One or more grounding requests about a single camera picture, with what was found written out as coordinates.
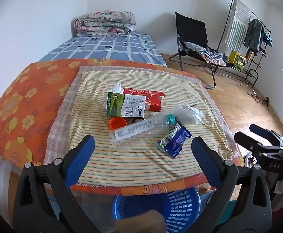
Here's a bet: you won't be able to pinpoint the green white milk carton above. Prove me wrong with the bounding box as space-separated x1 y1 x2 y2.
106 91 146 120

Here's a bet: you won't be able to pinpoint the folded floral quilt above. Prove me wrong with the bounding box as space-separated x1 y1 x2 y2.
74 11 136 37

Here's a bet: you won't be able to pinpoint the yellow plastic crate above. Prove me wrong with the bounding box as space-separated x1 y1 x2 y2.
228 50 246 71

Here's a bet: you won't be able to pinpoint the floor cables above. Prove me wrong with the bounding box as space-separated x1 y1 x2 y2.
247 91 270 111

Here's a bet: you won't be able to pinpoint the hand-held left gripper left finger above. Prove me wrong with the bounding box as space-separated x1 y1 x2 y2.
13 135 96 233

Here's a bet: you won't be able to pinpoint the blue plaid bed sheet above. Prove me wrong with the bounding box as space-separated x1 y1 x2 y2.
38 31 167 67

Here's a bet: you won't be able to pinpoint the orange bottle cap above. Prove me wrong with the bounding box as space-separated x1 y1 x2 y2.
109 117 127 130

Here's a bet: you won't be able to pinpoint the green striped hanging towel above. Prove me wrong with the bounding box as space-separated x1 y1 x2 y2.
225 0 252 51

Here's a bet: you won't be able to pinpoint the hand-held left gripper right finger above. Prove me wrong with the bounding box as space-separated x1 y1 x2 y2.
191 136 273 233

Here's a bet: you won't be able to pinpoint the white round object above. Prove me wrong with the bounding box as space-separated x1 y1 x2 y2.
243 152 255 168

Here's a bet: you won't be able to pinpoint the red cardboard box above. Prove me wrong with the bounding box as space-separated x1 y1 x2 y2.
122 87 165 112

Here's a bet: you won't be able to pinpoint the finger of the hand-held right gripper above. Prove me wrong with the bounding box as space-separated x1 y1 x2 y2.
249 124 283 142
234 131 283 157

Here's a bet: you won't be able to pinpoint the clear plastic bottle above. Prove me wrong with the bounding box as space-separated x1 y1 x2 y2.
109 114 177 148

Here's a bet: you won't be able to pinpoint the blue plastic basket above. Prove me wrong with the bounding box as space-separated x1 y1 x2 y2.
112 187 202 233

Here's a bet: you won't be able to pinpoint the black folding chair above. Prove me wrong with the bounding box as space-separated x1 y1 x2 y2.
169 12 234 89

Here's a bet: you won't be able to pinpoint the white tissue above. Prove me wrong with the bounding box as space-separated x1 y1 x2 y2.
113 82 125 95

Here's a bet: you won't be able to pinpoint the yellow striped towel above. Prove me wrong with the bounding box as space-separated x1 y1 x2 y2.
44 65 241 187

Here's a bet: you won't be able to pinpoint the crumpled white plastic bag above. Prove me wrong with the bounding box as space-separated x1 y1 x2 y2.
172 103 204 125

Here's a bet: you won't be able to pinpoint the blue snack wrapper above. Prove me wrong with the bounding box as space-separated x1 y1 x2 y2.
155 123 192 159

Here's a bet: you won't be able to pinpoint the dark teal hanging garment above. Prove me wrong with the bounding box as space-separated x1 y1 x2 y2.
263 28 273 46

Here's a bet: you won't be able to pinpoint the pink cloth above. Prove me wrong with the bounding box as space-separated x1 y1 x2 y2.
202 56 227 66

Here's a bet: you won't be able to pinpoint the black drying rack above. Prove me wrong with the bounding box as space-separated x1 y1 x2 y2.
217 0 273 88

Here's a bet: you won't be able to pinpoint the dark hanging jacket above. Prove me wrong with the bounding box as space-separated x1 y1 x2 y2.
244 19 264 51

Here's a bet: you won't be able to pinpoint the striped cloth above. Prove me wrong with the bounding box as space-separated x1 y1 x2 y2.
183 42 226 65

